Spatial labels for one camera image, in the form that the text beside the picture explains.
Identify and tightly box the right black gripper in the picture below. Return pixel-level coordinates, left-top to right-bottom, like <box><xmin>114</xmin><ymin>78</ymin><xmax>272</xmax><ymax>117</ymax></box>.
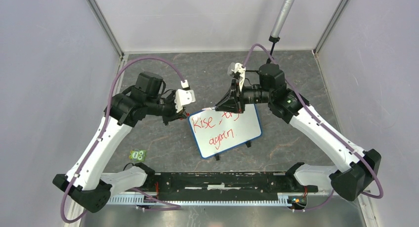
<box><xmin>215</xmin><ymin>78</ymin><xmax>273</xmax><ymax>113</ymax></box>

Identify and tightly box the blue framed whiteboard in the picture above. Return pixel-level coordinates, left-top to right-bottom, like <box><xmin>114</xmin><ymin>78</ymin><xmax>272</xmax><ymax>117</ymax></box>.
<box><xmin>188</xmin><ymin>104</ymin><xmax>262</xmax><ymax>159</ymax></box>

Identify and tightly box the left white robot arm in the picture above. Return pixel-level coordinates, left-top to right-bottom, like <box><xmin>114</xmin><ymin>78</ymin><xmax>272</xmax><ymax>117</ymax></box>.
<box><xmin>52</xmin><ymin>72</ymin><xmax>195</xmax><ymax>213</ymax></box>

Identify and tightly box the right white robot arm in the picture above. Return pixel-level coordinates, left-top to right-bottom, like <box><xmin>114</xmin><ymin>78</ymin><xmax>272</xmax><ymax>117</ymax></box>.
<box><xmin>215</xmin><ymin>63</ymin><xmax>381</xmax><ymax>201</ymax></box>

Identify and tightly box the green toy eraser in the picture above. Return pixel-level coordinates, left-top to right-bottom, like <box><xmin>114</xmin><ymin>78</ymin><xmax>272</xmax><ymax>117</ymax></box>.
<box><xmin>129</xmin><ymin>149</ymin><xmax>147</xmax><ymax>162</ymax></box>

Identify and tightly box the black tripod stand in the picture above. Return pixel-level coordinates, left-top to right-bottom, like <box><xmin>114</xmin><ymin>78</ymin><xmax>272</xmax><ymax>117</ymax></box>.
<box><xmin>245</xmin><ymin>36</ymin><xmax>281</xmax><ymax>72</ymax></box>

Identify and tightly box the grey pole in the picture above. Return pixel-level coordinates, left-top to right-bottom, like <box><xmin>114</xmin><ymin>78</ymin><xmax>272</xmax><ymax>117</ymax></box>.
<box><xmin>269</xmin><ymin>0</ymin><xmax>295</xmax><ymax>42</ymax></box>

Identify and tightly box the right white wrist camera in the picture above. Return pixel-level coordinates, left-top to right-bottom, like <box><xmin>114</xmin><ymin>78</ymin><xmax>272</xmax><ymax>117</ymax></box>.
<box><xmin>227</xmin><ymin>62</ymin><xmax>246</xmax><ymax>92</ymax></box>

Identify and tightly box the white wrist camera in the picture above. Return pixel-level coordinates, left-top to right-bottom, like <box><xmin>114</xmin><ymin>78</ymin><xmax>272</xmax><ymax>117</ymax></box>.
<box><xmin>174</xmin><ymin>80</ymin><xmax>196</xmax><ymax>113</ymax></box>
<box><xmin>227</xmin><ymin>62</ymin><xmax>246</xmax><ymax>92</ymax></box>

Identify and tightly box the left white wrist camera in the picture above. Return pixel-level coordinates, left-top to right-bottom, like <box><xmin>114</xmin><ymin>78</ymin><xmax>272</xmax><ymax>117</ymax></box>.
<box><xmin>174</xmin><ymin>80</ymin><xmax>196</xmax><ymax>113</ymax></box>

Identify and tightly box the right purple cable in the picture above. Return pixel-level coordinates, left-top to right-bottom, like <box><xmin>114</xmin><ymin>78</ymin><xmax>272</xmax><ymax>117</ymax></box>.
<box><xmin>242</xmin><ymin>44</ymin><xmax>384</xmax><ymax>213</ymax></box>

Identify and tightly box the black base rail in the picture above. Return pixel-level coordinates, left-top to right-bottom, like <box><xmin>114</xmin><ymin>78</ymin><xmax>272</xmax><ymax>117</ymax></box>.
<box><xmin>139</xmin><ymin>172</ymin><xmax>319</xmax><ymax>201</ymax></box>

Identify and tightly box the slotted cable duct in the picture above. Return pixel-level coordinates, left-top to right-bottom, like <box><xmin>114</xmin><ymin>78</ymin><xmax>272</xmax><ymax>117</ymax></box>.
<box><xmin>107</xmin><ymin>193</ymin><xmax>306</xmax><ymax>207</ymax></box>

